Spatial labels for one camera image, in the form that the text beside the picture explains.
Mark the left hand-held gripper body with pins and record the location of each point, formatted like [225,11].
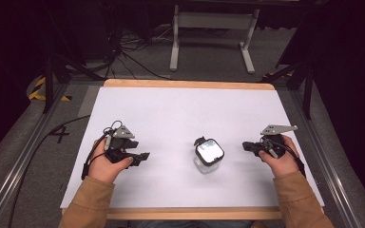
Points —
[120,144]

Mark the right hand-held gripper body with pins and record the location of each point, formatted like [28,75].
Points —
[275,144]

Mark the clear square jar black lid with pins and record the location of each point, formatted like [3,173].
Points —
[209,155]

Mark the person's right hand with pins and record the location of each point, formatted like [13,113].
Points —
[282,164]

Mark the person's left hand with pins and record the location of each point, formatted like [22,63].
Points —
[103,166]

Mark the white table sheet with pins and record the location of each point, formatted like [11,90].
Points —
[183,117]

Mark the black tripod stand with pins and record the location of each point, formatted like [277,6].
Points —
[49,72]
[307,82]

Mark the yellow black floor tape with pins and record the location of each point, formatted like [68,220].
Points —
[36,91]

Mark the aluminium floor rail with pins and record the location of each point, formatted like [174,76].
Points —
[326,164]
[15,164]

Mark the white metal stand frame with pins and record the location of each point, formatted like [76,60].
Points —
[214,20]

